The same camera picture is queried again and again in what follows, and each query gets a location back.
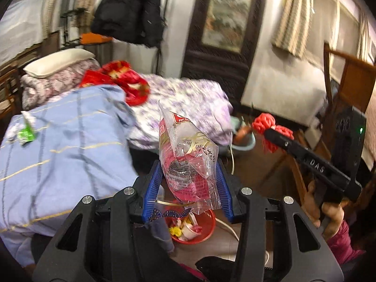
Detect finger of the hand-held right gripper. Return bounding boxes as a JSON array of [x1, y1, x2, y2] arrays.
[[263, 129, 363, 204]]

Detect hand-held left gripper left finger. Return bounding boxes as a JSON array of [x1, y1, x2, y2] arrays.
[[32, 160, 165, 282]]

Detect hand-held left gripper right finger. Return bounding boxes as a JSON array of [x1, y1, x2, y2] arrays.
[[215, 161, 344, 282]]

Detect red plastic bin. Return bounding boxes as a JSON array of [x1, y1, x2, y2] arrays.
[[163, 204, 216, 244]]

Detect printed paper cup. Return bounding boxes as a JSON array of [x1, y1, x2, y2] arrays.
[[180, 211, 203, 237]]

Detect clear red printed plastic bag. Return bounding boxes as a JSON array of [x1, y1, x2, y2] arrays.
[[158, 100, 222, 216]]

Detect red knot ornament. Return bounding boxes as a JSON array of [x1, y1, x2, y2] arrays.
[[252, 114, 295, 153]]

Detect person's right forearm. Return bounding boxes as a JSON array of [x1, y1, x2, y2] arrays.
[[326, 220, 366, 266]]

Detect person's right hand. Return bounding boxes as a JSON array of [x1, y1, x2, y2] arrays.
[[304, 180, 345, 237]]

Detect grey blue cloth scrap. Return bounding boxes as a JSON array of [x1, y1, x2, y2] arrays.
[[144, 220, 175, 253]]

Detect teal plastic basin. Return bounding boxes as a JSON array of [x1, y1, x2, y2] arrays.
[[227, 116, 256, 153]]

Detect wooden chair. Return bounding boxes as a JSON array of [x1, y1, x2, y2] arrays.
[[286, 43, 376, 206]]

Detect person's black trousers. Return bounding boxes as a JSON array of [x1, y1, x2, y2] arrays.
[[141, 251, 240, 282]]

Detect light blue blanket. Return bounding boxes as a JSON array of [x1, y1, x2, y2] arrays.
[[0, 84, 165, 268]]

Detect purple floral quilt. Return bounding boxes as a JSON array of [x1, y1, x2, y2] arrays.
[[128, 73, 234, 155]]

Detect red patterned blanket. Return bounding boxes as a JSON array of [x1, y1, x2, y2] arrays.
[[79, 60, 151, 107]]

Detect beige striped curtain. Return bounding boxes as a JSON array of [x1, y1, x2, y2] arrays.
[[75, 0, 97, 27], [44, 0, 59, 36], [271, 0, 315, 59]]

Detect green packet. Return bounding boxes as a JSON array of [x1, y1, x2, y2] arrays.
[[17, 112, 38, 147]]

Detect folded grey floral quilt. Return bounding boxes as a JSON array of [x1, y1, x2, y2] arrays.
[[20, 59, 102, 110]]

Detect cream pillow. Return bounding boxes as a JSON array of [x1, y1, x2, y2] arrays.
[[23, 48, 96, 79]]

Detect orange box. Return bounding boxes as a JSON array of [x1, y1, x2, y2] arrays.
[[81, 32, 114, 44]]

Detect carved wooden painted panel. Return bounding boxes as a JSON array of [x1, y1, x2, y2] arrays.
[[180, 0, 269, 103]]

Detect dark framed board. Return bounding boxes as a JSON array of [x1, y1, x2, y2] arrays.
[[41, 31, 61, 58]]

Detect black padded jacket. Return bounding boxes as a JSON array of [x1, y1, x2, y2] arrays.
[[90, 0, 164, 47]]

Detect black tiered stand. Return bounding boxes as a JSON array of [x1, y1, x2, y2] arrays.
[[60, 9, 86, 47]]

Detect white cloth cover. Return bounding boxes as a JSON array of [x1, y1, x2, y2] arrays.
[[0, 0, 47, 65]]

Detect white cable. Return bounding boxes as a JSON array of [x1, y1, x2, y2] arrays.
[[217, 145, 271, 268]]

